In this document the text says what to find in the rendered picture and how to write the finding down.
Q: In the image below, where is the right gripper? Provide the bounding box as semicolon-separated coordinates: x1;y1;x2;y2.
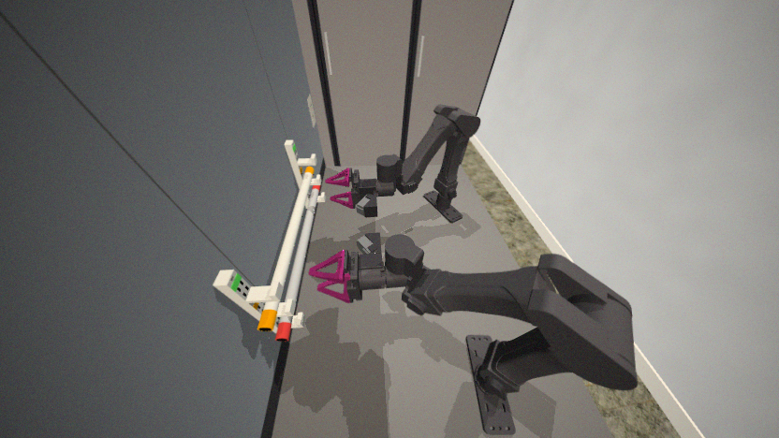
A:
325;168;378;209

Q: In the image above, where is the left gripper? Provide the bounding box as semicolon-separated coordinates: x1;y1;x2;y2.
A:
309;250;386;303

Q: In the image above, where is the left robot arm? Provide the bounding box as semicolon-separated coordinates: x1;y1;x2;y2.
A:
381;234;638;434

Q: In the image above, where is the metal bar with red ends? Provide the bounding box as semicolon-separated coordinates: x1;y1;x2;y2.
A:
275;185;320;342

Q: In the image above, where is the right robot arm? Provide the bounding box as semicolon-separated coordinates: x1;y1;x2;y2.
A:
356;104;480;223

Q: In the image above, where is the white bar with orange-yellow ends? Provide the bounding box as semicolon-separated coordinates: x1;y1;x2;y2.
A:
257;167;314;331

